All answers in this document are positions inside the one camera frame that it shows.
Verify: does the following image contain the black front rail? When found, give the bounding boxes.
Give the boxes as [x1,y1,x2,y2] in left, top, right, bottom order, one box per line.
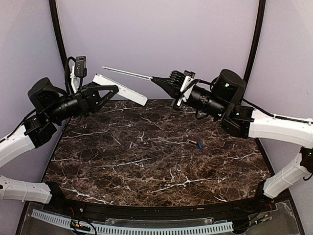
[26,190,294,222]

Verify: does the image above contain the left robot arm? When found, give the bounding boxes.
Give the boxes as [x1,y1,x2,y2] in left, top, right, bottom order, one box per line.
[0,77,119,213]

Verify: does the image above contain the left black frame post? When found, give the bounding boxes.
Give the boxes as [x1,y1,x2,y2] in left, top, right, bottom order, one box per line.
[48,0,69,71]

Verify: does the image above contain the white remote control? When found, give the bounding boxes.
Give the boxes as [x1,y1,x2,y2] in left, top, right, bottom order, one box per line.
[92,74,148,106]

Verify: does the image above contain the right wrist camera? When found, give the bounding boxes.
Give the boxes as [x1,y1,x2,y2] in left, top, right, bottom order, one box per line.
[172,70,200,109]

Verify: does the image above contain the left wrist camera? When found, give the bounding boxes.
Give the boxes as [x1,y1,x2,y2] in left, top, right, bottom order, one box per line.
[65,55,88,91]

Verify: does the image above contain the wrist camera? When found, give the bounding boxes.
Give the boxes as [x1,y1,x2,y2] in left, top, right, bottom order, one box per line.
[172,70,200,109]
[65,55,88,91]

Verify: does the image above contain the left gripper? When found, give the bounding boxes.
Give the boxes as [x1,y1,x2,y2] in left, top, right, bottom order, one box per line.
[46,81,119,123]

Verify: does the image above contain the right black frame post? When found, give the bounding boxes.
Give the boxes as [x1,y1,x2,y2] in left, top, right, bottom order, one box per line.
[243,0,267,79]

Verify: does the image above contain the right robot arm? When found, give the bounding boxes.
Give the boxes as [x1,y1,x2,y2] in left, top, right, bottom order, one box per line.
[151,69,313,212]

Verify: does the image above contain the black frame post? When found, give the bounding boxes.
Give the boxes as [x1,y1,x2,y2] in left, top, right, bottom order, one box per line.
[48,0,69,71]
[243,0,267,79]

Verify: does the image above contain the white remote battery cover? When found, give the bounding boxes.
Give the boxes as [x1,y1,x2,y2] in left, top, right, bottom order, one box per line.
[102,66,153,80]

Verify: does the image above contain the white slotted cable duct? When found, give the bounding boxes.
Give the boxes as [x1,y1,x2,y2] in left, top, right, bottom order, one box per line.
[31,209,233,235]

